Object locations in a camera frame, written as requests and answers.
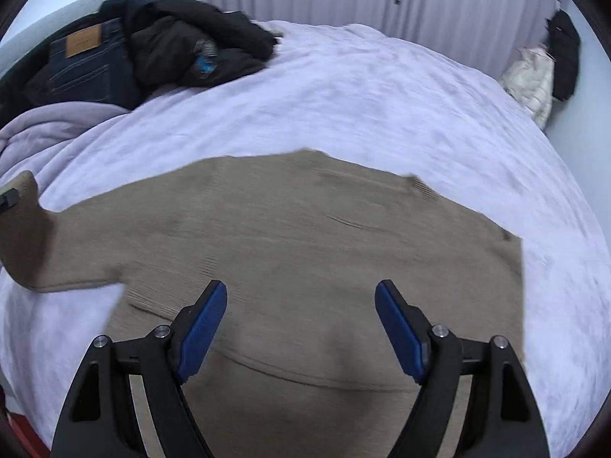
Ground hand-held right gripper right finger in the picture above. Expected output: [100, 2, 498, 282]
[375, 280, 550, 458]

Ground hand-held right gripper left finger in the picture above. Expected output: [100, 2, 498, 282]
[50, 280, 228, 458]

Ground tan knit sweater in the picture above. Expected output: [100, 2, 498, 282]
[0, 149, 526, 458]

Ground dark blue jeans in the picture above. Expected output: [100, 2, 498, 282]
[26, 18, 144, 110]

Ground grey quilted headboard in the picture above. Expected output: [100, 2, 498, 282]
[0, 0, 189, 77]

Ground red object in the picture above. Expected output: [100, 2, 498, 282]
[0, 386, 51, 455]

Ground black jacket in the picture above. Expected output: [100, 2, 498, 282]
[100, 0, 284, 89]

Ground lavender fleece blanket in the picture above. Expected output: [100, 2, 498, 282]
[0, 20, 607, 454]

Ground white puffer jacket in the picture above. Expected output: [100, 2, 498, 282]
[499, 45, 557, 129]

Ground black hanging garment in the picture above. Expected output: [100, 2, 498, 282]
[546, 10, 580, 102]

